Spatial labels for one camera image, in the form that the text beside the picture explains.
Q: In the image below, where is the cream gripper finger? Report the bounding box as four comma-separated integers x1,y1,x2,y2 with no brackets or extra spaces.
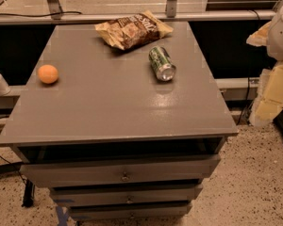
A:
246,22,271,47
249,62,283,126

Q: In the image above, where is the green soda can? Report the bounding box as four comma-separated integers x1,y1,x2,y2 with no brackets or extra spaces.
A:
148,46,176,82

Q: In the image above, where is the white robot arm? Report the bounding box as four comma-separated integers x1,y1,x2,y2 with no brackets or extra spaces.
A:
246,5,283,126

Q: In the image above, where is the top grey drawer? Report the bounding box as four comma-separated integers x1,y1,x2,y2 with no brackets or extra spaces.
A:
21,154,220,187

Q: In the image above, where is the grey drawer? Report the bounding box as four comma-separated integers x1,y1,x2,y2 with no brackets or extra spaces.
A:
21,154,220,187
50,184,203,207
69,202,191,221

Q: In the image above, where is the brown chip bag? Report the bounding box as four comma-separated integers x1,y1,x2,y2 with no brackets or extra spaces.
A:
95,10,174,51

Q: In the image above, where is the grey drawer cabinet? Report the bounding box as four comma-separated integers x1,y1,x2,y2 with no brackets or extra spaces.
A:
0,21,240,222

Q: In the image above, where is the bottom grey drawer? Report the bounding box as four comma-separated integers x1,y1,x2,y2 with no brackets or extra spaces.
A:
69,202,191,221

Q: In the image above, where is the orange ball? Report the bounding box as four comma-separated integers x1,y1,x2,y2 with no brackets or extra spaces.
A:
38,65,58,84

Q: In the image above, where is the middle grey drawer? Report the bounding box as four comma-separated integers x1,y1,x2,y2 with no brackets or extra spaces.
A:
50,184,203,207

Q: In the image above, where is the black cabinet caster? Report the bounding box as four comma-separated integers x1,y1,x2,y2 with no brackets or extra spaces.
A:
22,180,35,208

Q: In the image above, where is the black cable on rail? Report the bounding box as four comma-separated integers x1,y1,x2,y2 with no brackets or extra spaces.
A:
0,10,83,18

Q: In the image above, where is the black floor cable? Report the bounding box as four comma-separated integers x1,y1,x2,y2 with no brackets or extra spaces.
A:
0,145,26,185

